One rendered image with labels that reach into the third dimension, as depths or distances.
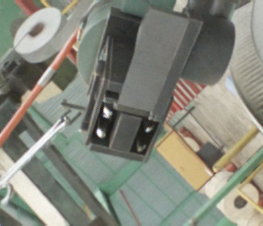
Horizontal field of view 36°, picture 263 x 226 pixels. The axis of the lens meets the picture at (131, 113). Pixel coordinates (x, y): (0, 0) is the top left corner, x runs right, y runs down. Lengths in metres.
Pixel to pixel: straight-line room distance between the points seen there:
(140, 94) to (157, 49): 0.05
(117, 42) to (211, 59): 0.14
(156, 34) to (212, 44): 0.06
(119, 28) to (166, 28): 0.15
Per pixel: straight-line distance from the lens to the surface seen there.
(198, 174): 10.86
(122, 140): 0.46
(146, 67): 0.41
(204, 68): 0.43
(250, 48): 0.59
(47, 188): 1.21
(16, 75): 1.21
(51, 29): 1.11
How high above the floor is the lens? 1.45
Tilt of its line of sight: 1 degrees down
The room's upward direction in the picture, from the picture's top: 134 degrees counter-clockwise
